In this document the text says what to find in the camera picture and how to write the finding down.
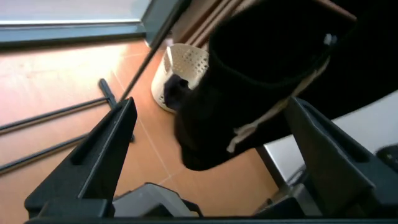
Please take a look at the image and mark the black garment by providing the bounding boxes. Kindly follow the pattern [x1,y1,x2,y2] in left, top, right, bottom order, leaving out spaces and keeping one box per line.
[163,73,191,113]

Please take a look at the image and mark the black clothes rack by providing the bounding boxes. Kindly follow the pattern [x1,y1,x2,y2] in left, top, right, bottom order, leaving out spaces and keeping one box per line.
[0,0,192,175]

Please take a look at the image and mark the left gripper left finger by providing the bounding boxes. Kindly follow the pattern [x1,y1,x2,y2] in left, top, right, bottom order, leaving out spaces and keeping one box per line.
[24,96,138,218]

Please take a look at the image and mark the white laundry basket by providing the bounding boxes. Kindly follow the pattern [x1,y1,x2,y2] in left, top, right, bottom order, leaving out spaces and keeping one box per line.
[150,42,210,114]

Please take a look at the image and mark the black shorts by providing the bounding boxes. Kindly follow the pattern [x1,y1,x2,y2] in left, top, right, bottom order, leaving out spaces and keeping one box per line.
[173,0,398,172]

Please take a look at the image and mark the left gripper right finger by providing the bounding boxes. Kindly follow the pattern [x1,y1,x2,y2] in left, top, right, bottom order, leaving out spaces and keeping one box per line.
[284,96,398,218]

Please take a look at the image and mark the window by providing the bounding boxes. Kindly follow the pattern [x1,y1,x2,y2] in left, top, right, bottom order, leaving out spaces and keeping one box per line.
[0,0,192,48]

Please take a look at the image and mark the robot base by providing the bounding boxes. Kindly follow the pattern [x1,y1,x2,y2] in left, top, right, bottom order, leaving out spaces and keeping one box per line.
[111,182,324,218]

